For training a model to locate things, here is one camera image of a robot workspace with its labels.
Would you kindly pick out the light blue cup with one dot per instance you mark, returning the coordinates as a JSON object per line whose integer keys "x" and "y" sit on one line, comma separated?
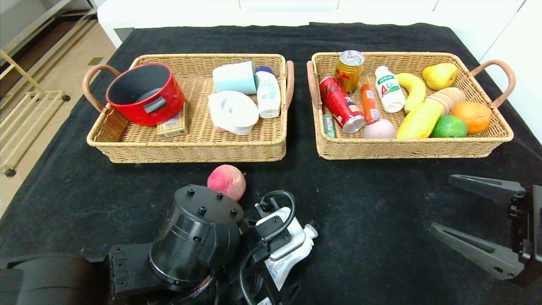
{"x": 235, "y": 78}

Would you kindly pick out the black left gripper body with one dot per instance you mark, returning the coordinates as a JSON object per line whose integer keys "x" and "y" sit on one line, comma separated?
{"x": 264, "y": 290}

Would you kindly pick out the yellow mango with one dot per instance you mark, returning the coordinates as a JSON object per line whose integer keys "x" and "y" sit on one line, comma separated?
{"x": 419, "y": 120}

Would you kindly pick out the green lime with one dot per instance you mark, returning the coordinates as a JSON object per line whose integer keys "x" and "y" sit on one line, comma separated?
{"x": 449, "y": 127}

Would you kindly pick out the orange red sausage stick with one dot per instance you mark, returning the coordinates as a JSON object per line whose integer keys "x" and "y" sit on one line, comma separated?
{"x": 369, "y": 103}

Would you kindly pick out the yellow banana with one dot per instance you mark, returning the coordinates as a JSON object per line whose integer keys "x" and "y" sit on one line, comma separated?
{"x": 417, "y": 91}

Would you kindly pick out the pink small bottle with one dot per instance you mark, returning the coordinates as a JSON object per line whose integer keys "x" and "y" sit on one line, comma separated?
{"x": 218, "y": 128}

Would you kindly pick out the small yellow box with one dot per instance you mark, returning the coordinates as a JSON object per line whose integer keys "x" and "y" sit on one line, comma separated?
{"x": 171, "y": 127}

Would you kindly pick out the white milk bottle green label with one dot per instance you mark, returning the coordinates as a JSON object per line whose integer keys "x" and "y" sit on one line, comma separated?
{"x": 391, "y": 95}

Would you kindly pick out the red cooking pot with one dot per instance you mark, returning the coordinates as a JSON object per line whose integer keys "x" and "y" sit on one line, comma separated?
{"x": 127, "y": 112}

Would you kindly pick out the grey metal shelf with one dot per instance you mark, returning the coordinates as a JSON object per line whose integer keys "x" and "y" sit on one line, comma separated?
{"x": 42, "y": 17}

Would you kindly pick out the gold drink can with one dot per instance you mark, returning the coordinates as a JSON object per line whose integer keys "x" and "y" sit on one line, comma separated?
{"x": 348, "y": 78}

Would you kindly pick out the white brush cap bottle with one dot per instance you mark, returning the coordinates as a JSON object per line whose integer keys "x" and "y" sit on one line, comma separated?
{"x": 292, "y": 260}

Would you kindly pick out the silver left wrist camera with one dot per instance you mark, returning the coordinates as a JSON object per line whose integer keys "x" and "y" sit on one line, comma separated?
{"x": 296, "y": 239}

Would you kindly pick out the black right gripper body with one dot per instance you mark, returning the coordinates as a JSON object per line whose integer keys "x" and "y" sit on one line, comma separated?
{"x": 519, "y": 228}

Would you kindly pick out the orange fruit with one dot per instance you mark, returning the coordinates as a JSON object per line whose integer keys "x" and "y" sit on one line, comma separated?
{"x": 472, "y": 116}

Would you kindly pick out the white low cabinet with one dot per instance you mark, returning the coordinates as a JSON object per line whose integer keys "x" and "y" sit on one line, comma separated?
{"x": 211, "y": 12}

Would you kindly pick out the red cola can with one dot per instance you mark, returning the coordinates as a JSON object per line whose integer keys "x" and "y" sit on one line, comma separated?
{"x": 338, "y": 103}

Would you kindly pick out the yellow pear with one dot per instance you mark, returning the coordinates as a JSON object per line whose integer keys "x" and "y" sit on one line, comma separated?
{"x": 440, "y": 76}

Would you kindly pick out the pale purple round bun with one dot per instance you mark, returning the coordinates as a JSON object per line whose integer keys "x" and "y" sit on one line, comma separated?
{"x": 380, "y": 130}

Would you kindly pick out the white round bowl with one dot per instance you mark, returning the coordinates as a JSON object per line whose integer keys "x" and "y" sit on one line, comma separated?
{"x": 233, "y": 112}

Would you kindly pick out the green small tube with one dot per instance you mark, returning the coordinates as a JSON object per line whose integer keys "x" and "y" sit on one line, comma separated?
{"x": 329, "y": 127}

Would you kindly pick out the striped tan bread roll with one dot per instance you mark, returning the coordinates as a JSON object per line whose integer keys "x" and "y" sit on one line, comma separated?
{"x": 449, "y": 97}

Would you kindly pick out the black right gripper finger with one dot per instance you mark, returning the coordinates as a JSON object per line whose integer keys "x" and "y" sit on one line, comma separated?
{"x": 487, "y": 186}
{"x": 478, "y": 252}

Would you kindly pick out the red pink peach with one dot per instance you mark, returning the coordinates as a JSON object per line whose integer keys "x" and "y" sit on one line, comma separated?
{"x": 228, "y": 178}

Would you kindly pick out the white bottle blue cap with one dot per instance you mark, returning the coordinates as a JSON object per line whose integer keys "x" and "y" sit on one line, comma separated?
{"x": 269, "y": 101}

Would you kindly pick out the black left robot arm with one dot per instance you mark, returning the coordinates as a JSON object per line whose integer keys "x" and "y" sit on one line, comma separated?
{"x": 194, "y": 237}

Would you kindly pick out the black tablecloth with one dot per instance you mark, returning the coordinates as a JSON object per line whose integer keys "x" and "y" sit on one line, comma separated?
{"x": 364, "y": 195}

